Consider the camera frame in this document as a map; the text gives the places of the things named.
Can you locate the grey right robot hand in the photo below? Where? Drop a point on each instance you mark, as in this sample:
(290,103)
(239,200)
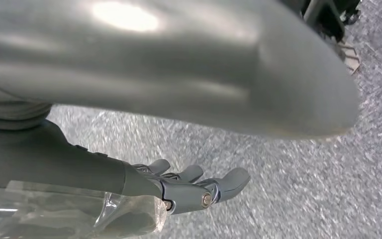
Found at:
(177,59)

